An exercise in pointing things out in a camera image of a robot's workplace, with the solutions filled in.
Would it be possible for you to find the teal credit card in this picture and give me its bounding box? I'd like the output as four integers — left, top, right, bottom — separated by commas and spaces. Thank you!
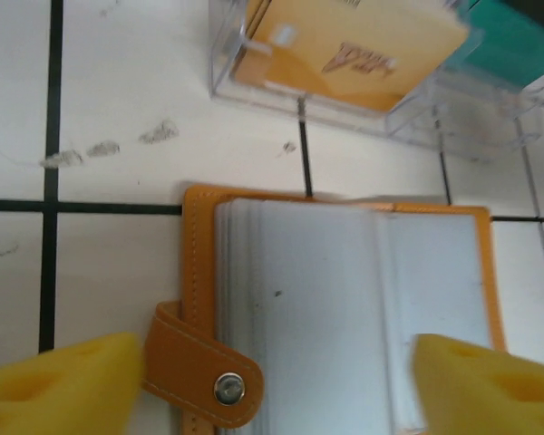
443, 0, 544, 94

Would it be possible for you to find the yellow credit card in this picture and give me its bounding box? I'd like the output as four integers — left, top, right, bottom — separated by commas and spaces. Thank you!
232, 0, 473, 113

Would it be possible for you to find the clear plastic organizer box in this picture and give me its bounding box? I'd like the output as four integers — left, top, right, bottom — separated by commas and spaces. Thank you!
207, 0, 544, 160

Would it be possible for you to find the orange board with grey pad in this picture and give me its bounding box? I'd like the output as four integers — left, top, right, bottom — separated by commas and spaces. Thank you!
141, 182, 508, 435

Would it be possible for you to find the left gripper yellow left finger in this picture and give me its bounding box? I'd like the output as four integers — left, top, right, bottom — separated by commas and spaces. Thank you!
0, 332, 145, 435

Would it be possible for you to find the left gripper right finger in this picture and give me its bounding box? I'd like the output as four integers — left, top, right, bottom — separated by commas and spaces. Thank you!
410, 333, 544, 435

